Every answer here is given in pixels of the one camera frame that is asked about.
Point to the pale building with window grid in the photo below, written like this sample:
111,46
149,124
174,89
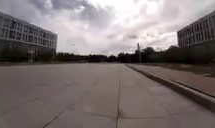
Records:
200,31

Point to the grey concrete kerb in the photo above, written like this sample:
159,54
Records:
181,89

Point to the reddish brick paved strip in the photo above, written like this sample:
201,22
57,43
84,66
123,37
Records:
195,80

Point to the row of dark trees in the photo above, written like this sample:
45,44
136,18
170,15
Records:
128,57

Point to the grey building with window rows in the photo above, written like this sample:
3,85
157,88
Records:
21,40

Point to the grey concrete slab pavement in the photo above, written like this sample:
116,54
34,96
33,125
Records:
85,93

